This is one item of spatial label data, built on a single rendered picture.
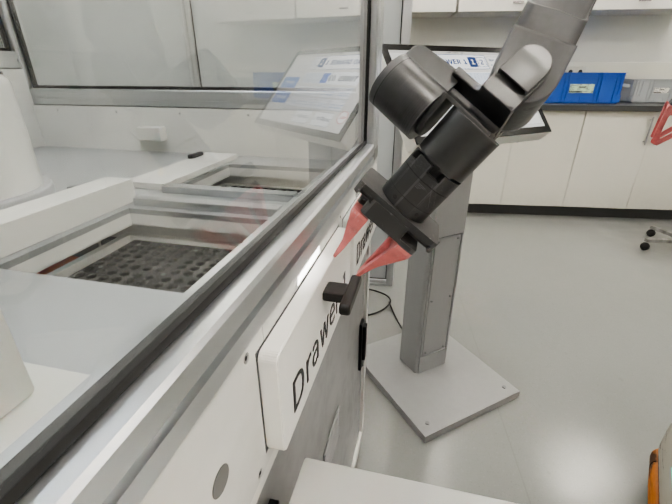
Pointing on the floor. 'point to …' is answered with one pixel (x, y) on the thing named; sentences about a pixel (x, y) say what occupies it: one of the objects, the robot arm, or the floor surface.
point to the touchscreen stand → (435, 340)
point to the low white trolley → (371, 488)
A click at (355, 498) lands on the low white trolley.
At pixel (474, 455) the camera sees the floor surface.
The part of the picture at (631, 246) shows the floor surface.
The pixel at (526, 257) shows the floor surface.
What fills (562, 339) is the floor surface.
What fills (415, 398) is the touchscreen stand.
